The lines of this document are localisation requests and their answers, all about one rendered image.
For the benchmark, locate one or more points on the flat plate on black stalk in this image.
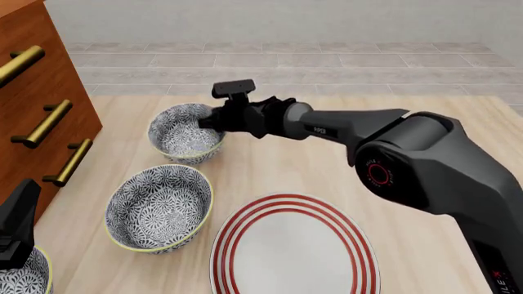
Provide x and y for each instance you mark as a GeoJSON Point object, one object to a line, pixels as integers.
{"type": "Point", "coordinates": [233, 87]}

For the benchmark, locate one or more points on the white plate with red rings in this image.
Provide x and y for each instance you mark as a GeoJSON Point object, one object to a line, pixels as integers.
{"type": "Point", "coordinates": [294, 248]}

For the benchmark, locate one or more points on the wooden cabinet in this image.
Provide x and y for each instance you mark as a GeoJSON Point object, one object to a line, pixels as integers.
{"type": "Point", "coordinates": [49, 79]}

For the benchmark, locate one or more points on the large patterned black-white bowl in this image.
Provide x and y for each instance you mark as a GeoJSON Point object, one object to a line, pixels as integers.
{"type": "Point", "coordinates": [159, 211]}

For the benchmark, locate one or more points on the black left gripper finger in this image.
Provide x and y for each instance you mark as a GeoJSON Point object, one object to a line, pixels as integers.
{"type": "Point", "coordinates": [20, 211]}

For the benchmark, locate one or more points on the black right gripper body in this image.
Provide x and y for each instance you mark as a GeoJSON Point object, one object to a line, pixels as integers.
{"type": "Point", "coordinates": [241, 118]}

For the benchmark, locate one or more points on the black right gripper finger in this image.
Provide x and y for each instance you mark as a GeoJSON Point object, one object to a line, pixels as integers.
{"type": "Point", "coordinates": [209, 123]}

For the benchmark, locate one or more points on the grey and black right robot arm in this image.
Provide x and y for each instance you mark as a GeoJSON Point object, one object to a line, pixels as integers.
{"type": "Point", "coordinates": [412, 153]}

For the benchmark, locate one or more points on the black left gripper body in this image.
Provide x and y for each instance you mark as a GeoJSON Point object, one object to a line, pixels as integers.
{"type": "Point", "coordinates": [14, 251]}

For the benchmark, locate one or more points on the small patterned black-white bowl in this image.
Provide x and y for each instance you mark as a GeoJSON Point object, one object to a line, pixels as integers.
{"type": "Point", "coordinates": [180, 137]}

